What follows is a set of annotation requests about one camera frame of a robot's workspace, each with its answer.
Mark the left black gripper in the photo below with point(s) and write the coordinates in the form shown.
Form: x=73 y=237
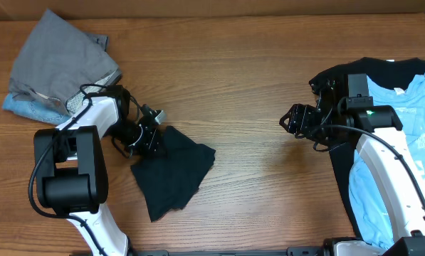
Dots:
x=154 y=139

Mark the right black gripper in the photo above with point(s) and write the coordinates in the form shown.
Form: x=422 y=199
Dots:
x=300 y=124

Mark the black Nike t-shirt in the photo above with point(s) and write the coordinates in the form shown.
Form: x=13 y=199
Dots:
x=170 y=179

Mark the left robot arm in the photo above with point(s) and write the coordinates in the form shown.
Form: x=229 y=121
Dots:
x=69 y=180

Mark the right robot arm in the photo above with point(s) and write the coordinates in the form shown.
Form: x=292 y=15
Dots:
x=345 y=114

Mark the plain black t-shirt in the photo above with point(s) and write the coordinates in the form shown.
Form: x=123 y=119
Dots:
x=400 y=84

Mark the grey folded shorts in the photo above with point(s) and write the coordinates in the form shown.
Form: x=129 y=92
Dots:
x=56 y=59

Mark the light blue folded jeans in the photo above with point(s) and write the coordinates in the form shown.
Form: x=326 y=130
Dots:
x=33 y=110

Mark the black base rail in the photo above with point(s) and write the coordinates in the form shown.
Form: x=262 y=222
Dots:
x=230 y=251

